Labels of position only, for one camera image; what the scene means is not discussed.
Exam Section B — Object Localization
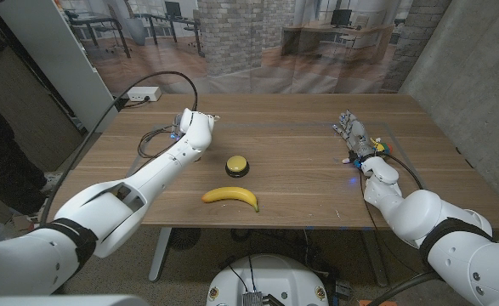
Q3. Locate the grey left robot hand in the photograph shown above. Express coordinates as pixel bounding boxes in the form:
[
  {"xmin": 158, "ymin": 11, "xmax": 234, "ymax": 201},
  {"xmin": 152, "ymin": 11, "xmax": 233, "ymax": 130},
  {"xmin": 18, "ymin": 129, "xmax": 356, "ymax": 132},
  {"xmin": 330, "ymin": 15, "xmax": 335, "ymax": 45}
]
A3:
[{"xmin": 171, "ymin": 110, "xmax": 221, "ymax": 140}]

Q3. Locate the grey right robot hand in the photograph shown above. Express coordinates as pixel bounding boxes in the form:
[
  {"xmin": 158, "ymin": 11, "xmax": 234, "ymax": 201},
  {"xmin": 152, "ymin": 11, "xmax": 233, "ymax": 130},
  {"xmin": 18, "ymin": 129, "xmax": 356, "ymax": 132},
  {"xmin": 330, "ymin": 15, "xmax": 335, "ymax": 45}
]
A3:
[{"xmin": 332, "ymin": 109, "xmax": 377, "ymax": 162}]

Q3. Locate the yellow push button black base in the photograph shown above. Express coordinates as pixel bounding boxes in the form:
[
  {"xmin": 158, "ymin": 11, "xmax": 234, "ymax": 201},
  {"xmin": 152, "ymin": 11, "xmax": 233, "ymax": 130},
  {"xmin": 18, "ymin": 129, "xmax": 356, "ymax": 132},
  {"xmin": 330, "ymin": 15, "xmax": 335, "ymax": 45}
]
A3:
[{"xmin": 224, "ymin": 155, "xmax": 251, "ymax": 179}]

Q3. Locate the yellow toy banana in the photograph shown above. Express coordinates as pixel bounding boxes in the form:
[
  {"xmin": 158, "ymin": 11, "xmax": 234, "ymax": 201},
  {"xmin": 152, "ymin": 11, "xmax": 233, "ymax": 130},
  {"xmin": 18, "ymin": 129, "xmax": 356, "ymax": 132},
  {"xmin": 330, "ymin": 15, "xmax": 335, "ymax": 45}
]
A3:
[{"xmin": 201, "ymin": 186, "xmax": 260, "ymax": 213}]

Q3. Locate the white power strip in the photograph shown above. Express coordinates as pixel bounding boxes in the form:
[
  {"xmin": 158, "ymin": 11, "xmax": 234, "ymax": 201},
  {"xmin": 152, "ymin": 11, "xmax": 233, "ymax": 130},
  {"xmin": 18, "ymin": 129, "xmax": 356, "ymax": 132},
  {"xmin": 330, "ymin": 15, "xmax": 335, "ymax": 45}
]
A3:
[{"xmin": 127, "ymin": 86, "xmax": 162, "ymax": 102}]

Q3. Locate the printed office backdrop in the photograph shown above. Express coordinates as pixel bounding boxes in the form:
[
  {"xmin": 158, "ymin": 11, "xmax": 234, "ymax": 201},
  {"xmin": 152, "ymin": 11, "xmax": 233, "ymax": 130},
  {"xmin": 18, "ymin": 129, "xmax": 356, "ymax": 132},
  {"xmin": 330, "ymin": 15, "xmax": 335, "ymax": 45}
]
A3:
[{"xmin": 56, "ymin": 0, "xmax": 452, "ymax": 95}]

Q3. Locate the grey table leg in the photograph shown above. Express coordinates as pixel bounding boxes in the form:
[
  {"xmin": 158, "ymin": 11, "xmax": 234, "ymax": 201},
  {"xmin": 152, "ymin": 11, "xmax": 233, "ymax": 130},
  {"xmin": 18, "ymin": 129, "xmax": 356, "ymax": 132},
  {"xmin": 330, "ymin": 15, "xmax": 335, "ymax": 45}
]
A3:
[
  {"xmin": 148, "ymin": 227, "xmax": 173, "ymax": 282},
  {"xmin": 361, "ymin": 229, "xmax": 389, "ymax": 287}
]

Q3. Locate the white cabinet panel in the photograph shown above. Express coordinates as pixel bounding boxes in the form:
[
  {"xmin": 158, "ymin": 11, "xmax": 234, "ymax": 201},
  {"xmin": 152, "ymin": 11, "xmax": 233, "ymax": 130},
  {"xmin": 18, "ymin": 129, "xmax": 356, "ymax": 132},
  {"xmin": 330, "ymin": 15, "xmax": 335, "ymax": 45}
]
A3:
[{"xmin": 0, "ymin": 0, "xmax": 119, "ymax": 133}]

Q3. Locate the brown wooden door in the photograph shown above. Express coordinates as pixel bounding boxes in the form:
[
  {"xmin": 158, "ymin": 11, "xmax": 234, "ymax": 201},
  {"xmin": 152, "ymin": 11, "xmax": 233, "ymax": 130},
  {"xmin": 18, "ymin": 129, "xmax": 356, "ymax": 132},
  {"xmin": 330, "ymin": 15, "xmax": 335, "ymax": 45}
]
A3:
[{"xmin": 0, "ymin": 6, "xmax": 84, "ymax": 172}]

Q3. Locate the white robot torso base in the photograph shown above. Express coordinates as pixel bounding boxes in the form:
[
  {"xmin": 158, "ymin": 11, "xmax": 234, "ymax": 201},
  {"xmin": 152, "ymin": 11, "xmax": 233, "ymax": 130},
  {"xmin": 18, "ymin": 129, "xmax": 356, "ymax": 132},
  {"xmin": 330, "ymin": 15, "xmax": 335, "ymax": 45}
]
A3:
[{"xmin": 206, "ymin": 253, "xmax": 330, "ymax": 306}]

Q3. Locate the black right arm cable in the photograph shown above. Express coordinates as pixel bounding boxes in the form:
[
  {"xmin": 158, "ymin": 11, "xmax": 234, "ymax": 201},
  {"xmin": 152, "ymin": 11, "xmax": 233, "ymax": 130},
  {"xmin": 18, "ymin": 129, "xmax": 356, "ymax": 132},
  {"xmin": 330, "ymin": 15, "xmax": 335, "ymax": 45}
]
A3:
[{"xmin": 366, "ymin": 150, "xmax": 444, "ymax": 306}]

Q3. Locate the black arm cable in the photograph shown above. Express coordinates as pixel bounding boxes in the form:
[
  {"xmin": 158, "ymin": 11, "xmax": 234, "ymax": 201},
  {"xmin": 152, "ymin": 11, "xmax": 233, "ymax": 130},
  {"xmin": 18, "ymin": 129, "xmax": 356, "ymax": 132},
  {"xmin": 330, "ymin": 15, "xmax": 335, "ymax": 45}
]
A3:
[
  {"xmin": 366, "ymin": 150, "xmax": 444, "ymax": 306},
  {"xmin": 39, "ymin": 70, "xmax": 200, "ymax": 226}
]

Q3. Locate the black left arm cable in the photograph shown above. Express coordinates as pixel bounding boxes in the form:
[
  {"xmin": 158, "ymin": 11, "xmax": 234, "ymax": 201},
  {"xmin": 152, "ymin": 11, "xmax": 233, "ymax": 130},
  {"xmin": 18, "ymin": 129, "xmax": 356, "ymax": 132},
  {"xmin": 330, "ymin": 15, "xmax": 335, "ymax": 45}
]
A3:
[{"xmin": 39, "ymin": 70, "xmax": 200, "ymax": 226}]

